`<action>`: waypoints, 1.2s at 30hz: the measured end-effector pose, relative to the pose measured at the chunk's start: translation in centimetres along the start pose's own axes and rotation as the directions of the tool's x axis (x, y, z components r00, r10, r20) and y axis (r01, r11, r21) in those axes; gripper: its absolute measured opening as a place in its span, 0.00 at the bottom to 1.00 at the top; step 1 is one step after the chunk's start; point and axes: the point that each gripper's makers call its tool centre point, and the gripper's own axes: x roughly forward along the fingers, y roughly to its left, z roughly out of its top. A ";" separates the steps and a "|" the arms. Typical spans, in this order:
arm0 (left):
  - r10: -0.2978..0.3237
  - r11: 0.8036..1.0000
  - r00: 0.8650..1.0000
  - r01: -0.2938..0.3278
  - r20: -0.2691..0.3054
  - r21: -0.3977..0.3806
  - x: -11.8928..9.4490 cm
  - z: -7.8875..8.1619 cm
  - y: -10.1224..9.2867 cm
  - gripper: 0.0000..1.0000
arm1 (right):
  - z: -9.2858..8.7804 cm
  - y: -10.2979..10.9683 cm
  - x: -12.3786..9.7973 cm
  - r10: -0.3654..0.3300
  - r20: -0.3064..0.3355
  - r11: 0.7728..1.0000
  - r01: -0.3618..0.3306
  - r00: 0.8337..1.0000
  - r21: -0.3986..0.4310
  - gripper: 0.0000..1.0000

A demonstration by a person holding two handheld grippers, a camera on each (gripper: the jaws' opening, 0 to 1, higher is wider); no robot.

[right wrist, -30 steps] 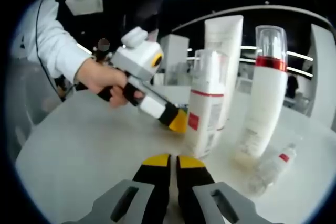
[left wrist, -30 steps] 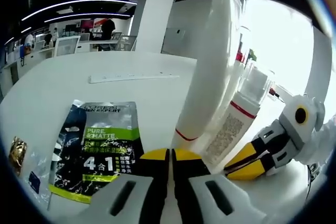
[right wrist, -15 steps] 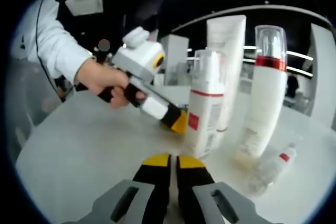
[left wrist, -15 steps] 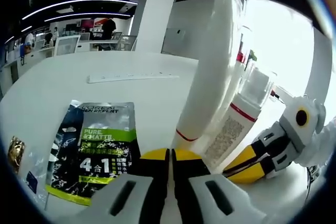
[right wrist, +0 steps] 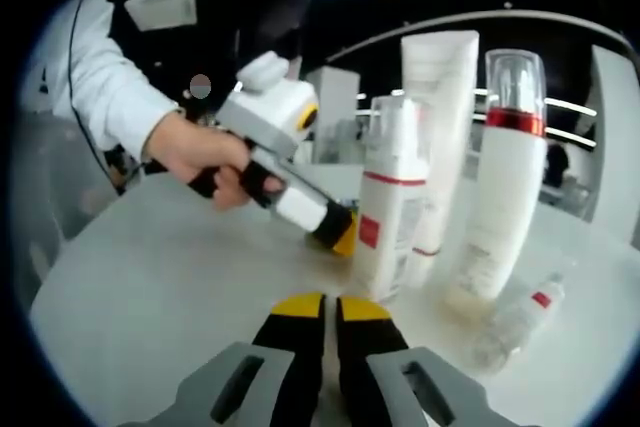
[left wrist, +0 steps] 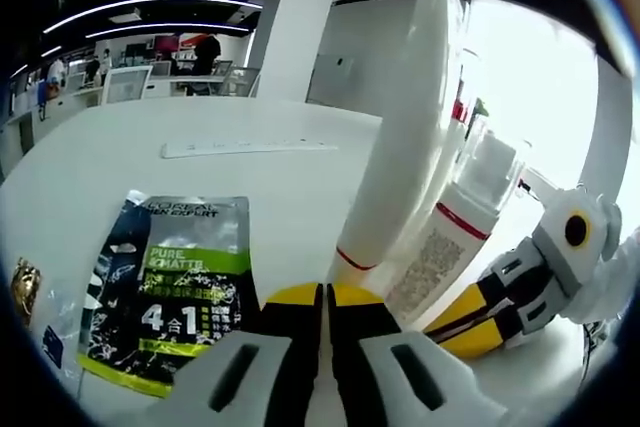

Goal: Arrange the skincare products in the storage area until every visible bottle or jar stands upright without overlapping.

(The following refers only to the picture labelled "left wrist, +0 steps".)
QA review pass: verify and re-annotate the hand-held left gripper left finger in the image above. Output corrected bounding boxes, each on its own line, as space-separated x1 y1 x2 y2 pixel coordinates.
159 282 324 427

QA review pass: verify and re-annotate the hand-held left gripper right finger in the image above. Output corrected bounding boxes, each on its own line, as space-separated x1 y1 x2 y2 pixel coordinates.
327 282 494 427

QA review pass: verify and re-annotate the red-banded white skincare bottle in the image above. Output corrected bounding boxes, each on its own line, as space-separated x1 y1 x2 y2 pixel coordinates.
388 116 519 331

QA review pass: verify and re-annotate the green black skincare sachet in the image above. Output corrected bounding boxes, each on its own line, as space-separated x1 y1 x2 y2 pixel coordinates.
77 190 251 401

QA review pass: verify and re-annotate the white skincare tube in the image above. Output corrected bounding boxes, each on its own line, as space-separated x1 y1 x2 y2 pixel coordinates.
329 0 474 293

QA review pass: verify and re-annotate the clear blue skincare sachet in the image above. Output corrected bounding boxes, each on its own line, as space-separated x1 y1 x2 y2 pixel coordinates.
27 291 86 398

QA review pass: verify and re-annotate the gold foil skincare sachet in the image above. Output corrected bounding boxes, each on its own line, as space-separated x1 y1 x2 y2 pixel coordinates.
9 256 44 333

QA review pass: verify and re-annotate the white table socket strip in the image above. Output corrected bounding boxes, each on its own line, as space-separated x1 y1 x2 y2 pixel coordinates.
160 138 337 161

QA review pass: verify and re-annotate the white mesh chair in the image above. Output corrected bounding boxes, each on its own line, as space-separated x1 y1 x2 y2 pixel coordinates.
102 65 154 106

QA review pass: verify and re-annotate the ceiling light strip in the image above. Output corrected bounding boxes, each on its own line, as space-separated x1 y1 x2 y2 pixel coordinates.
85 21 242 40
42 0 265 34

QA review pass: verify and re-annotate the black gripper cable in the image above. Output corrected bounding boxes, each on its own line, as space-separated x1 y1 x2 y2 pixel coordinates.
581 319 609 393

